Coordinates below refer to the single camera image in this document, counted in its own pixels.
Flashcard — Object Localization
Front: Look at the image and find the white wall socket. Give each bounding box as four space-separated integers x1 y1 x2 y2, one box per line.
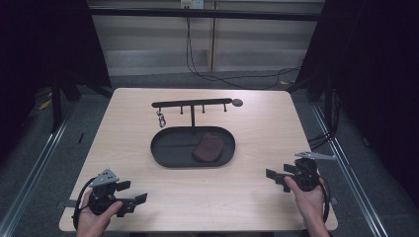
179 0 206 10

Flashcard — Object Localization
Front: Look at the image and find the metal floor rail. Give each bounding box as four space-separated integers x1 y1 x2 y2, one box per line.
0 107 77 237
310 103 390 237

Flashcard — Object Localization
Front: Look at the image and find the yellow floor scrap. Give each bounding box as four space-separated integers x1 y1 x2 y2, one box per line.
38 98 53 112

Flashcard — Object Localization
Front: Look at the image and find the right hand-held gripper cable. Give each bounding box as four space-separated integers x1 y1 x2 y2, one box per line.
316 175 332 225

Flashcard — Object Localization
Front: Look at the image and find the hand-held gripper cable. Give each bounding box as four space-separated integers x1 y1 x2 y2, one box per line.
316 175 332 225
71 177 97 231

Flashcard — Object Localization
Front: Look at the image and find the bundle of black cables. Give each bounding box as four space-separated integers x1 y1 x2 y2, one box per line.
307 130 334 150

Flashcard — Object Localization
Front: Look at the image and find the black horizontal metal bar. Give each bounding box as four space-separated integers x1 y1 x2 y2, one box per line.
88 7 326 23

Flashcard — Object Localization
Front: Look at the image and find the person's left hand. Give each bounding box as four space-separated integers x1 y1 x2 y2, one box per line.
75 190 124 237

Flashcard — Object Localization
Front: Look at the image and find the black curtain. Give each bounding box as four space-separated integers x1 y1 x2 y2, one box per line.
294 0 419 201
0 0 112 159

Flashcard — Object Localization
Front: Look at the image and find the left hand-held gripper cable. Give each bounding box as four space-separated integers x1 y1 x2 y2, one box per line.
71 177 97 231

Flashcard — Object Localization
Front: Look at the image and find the black key rack with tray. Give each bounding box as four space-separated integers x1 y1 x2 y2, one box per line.
150 97 244 169

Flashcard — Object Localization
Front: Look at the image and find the person's right hand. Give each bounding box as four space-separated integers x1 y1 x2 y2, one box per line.
283 175 328 229

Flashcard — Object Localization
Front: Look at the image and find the brown leather wallet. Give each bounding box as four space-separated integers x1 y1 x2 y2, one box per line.
191 131 225 164

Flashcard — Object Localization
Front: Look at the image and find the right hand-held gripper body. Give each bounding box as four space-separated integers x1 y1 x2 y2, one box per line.
278 150 337 194

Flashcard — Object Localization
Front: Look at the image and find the long black floor cable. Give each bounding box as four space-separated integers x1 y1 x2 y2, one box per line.
185 8 302 91

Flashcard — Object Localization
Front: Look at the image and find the black stand leg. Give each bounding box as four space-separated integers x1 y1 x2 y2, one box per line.
49 77 64 134

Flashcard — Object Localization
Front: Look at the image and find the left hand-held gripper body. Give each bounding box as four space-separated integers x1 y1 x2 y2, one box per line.
87 168 138 218

